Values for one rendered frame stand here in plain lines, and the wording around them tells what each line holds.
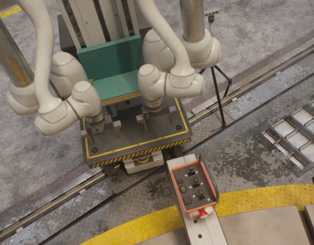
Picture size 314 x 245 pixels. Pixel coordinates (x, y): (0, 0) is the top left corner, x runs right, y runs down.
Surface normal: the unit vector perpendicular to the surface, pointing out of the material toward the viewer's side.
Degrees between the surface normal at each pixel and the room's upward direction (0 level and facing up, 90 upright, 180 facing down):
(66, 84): 80
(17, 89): 56
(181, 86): 61
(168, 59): 82
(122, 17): 90
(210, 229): 0
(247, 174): 0
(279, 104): 0
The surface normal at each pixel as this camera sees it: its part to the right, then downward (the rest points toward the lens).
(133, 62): 0.22, 0.76
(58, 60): -0.04, -0.70
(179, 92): -0.22, 0.68
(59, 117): 0.47, 0.22
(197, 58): -0.07, 0.85
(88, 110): 0.54, 0.65
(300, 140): -0.18, -0.57
